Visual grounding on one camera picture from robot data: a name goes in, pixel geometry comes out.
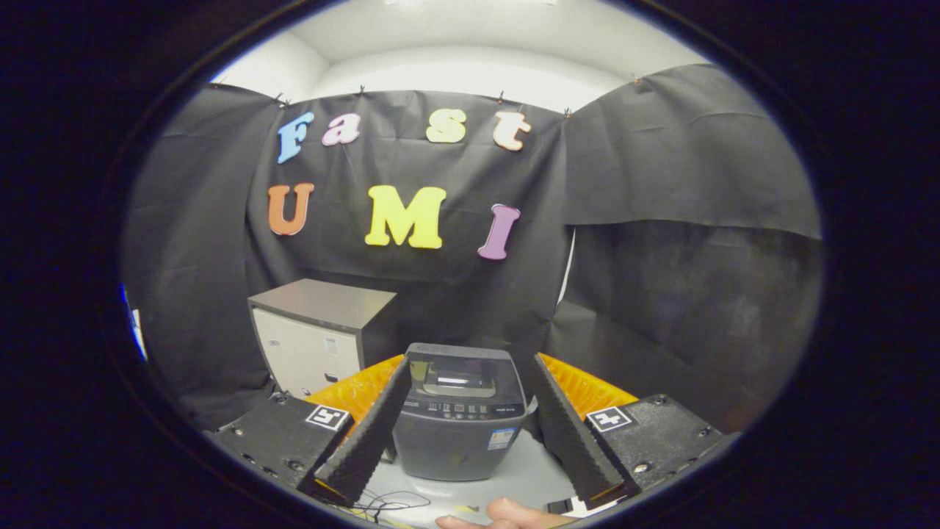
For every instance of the beige cabinet with grey top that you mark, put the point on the beige cabinet with grey top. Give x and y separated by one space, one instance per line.
301 353

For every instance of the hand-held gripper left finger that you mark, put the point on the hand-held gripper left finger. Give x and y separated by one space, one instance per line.
363 448

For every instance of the grey washing machine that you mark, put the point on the grey washing machine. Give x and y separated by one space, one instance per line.
455 448

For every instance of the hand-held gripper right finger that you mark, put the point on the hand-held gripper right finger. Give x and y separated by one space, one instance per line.
569 441

